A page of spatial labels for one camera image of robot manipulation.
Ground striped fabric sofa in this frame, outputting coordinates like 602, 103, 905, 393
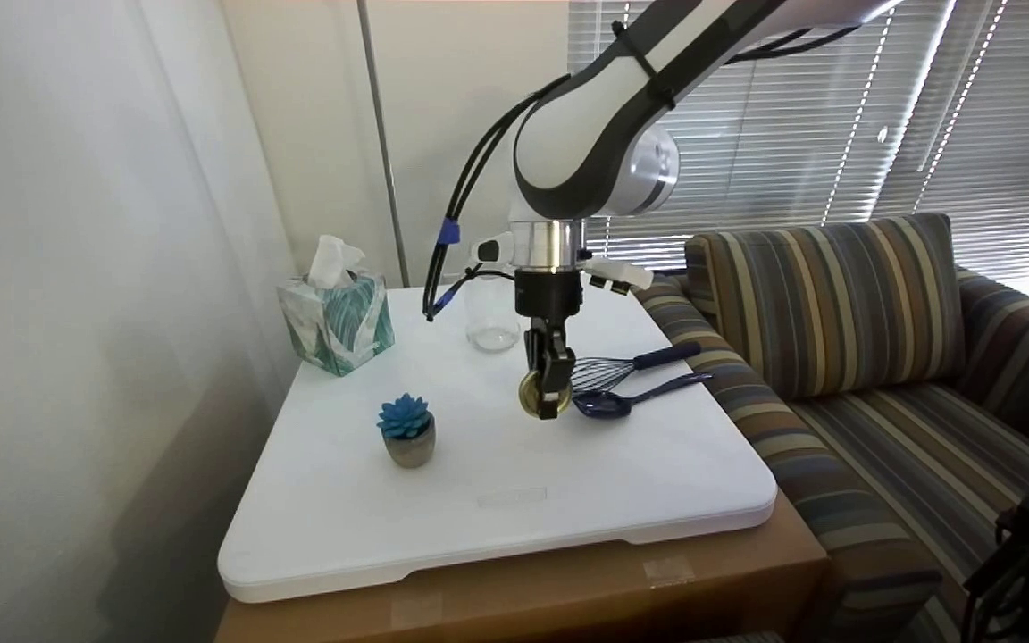
617, 212, 1029, 643

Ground white plastic board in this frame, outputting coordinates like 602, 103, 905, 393
213, 269, 783, 609

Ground small potted blue succulent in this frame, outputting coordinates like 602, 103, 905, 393
374, 391, 438, 468

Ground white tissue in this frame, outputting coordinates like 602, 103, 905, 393
303, 233, 366, 292

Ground white window blinds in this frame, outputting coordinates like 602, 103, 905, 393
562, 0, 1029, 302

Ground dark blue plastic spoon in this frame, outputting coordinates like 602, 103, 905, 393
567, 369, 715, 421

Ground black wire whisk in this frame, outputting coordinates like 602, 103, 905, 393
567, 340, 703, 402

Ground brown cardboard box base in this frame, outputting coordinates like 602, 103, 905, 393
209, 495, 831, 643

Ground black cable bundle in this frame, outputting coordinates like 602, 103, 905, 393
418, 69, 580, 321

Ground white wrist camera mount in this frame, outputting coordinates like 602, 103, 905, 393
583, 250, 658, 296

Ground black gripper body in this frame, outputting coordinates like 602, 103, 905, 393
512, 264, 588, 334

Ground teal patterned tissue box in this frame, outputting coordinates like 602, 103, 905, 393
276, 264, 400, 379

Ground striped sofa back cushion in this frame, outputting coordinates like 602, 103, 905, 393
682, 212, 967, 403

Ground clear glass cup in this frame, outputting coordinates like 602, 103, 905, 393
459, 269, 527, 359

